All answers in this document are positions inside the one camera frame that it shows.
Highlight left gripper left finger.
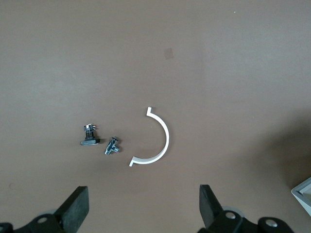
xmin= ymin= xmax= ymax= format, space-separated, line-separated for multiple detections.
xmin=14 ymin=186 xmax=90 ymax=233

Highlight white semicircular bracket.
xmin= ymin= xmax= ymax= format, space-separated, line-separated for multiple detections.
xmin=128 ymin=106 xmax=170 ymax=167

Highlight small metal fitting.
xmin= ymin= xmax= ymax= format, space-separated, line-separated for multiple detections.
xmin=104 ymin=136 xmax=121 ymax=156

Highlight clear tape patch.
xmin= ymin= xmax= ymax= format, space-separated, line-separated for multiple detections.
xmin=164 ymin=47 xmax=175 ymax=61

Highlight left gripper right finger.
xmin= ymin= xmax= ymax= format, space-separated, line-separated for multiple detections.
xmin=197 ymin=184 xmax=249 ymax=233

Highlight white drawer holding button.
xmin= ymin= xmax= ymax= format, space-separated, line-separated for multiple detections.
xmin=291 ymin=177 xmax=311 ymax=219

